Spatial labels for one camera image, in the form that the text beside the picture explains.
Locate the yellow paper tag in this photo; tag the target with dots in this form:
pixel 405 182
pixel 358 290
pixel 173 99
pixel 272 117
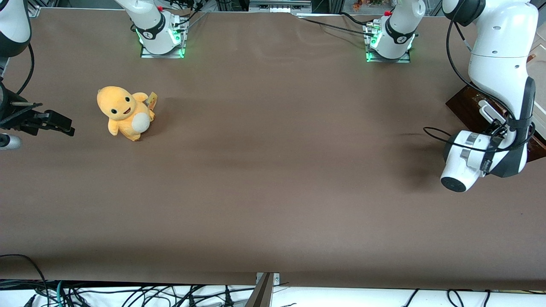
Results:
pixel 152 99

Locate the brown wedge post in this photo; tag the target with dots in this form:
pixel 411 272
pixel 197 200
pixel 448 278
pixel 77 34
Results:
pixel 260 296

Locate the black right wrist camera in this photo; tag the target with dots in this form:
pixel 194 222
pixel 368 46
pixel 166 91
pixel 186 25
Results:
pixel 53 121

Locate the metal corner bracket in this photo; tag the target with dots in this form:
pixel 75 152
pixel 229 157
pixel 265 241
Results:
pixel 34 11

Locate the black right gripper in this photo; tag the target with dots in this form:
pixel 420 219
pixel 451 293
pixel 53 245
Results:
pixel 12 115

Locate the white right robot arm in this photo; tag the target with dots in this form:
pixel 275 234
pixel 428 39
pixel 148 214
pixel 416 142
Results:
pixel 13 25

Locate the grey background equipment rack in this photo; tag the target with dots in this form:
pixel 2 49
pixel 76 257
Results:
pixel 279 6

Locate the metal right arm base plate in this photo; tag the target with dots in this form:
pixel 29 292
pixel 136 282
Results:
pixel 162 55

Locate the small metal bracket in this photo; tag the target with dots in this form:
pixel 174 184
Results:
pixel 276 278

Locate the yellow plush toy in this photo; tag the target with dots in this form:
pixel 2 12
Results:
pixel 123 113

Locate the cream cabinet body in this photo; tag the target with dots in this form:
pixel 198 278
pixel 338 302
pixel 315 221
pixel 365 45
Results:
pixel 540 85

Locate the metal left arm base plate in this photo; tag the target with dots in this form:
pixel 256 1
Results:
pixel 388 60

